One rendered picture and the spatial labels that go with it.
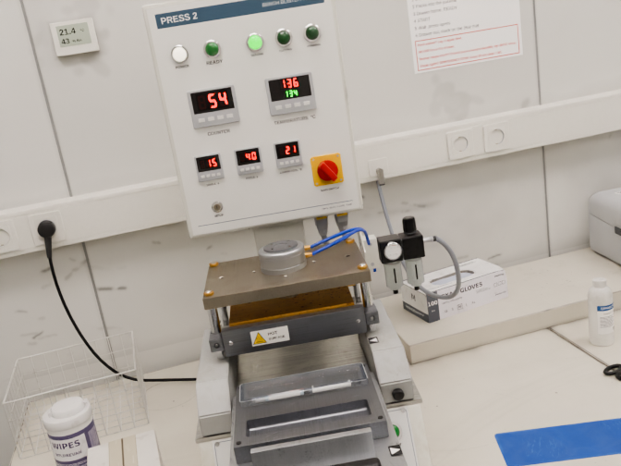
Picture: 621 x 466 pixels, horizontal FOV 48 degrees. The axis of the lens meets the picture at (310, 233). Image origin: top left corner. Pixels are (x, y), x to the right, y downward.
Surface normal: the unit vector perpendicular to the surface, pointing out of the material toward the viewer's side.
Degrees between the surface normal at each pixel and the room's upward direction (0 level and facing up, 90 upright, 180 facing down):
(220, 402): 41
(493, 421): 0
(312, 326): 90
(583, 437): 0
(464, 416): 0
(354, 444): 90
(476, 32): 90
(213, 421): 90
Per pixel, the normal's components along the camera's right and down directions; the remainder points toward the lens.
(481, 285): 0.38, 0.15
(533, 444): -0.15, -0.95
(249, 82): 0.08, 0.26
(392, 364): -0.07, -0.55
